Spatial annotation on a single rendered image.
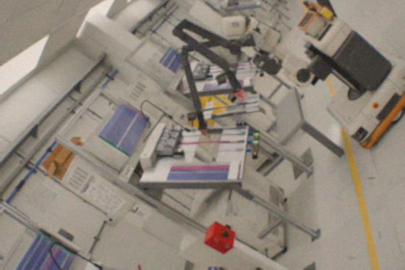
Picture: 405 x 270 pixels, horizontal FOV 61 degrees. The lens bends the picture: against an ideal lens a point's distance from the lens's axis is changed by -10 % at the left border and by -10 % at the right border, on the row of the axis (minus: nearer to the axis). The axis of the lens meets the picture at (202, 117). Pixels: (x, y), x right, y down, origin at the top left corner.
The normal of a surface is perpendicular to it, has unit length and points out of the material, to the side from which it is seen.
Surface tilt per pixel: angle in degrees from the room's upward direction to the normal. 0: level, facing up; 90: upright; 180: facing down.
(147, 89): 90
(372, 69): 90
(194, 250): 90
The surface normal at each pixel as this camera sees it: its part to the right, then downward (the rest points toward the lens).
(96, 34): -0.17, 0.50
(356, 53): -0.03, 0.33
